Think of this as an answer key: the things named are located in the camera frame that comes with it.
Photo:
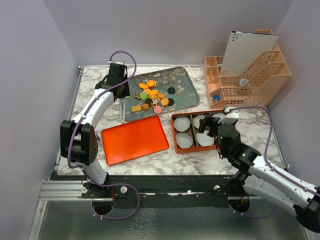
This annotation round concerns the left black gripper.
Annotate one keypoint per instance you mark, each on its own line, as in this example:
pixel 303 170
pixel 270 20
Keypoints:
pixel 125 91

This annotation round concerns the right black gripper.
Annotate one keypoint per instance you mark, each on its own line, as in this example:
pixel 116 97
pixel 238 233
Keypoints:
pixel 214 122

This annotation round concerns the yellow square cookie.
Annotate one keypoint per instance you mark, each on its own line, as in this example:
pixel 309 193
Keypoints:
pixel 136 108

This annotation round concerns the brown swirl cookie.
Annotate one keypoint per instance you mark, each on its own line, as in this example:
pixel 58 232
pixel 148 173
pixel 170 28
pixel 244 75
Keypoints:
pixel 145 107

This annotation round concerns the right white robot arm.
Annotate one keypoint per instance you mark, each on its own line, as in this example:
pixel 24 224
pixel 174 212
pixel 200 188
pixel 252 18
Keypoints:
pixel 258 176

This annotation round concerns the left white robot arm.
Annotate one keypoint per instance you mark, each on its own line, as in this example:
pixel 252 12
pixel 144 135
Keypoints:
pixel 78 139

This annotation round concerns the brown star cookie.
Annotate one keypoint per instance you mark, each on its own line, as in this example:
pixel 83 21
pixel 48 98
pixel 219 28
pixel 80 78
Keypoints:
pixel 137 96

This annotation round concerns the blue capped bottle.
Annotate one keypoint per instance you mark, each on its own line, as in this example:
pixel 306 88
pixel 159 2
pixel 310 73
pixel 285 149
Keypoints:
pixel 216 98

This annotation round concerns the orange cookie tin box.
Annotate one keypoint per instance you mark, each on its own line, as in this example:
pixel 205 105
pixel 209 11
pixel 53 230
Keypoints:
pixel 192 131

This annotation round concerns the white star cookie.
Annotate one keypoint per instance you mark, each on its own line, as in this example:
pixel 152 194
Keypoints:
pixel 154 103

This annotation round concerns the orange flower cookie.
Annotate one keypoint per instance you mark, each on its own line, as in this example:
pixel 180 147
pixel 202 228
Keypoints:
pixel 151 83

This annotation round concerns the pink round cookie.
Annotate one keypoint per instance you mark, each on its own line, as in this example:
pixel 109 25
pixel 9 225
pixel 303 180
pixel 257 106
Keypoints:
pixel 157 109

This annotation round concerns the orange metal tin lid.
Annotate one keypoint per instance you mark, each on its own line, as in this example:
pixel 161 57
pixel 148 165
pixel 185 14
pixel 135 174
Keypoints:
pixel 134 139

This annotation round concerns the orange round cracker cookie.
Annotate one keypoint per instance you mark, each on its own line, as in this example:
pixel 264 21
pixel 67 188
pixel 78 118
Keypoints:
pixel 164 102

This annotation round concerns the black round cookie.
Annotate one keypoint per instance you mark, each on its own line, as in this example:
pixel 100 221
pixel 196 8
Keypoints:
pixel 171 90
pixel 171 102

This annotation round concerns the round patterned tape roll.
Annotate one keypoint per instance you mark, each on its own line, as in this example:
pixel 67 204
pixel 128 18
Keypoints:
pixel 242 82

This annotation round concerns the floral dark serving tray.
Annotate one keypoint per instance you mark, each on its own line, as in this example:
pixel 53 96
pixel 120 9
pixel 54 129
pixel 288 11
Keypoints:
pixel 177 77

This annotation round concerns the peach plastic desk organizer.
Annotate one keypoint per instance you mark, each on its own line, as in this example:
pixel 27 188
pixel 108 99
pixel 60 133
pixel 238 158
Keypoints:
pixel 266 76

